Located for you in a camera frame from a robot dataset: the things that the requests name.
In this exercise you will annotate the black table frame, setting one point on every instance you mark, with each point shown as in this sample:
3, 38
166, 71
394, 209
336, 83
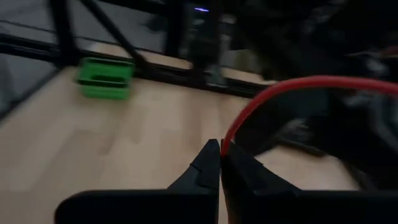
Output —
174, 74

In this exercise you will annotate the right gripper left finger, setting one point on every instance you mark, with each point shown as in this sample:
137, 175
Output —
186, 205

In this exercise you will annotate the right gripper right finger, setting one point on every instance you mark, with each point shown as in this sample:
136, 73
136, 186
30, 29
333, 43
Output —
280, 205

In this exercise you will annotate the green plastic bin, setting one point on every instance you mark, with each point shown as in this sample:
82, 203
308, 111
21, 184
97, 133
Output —
102, 91

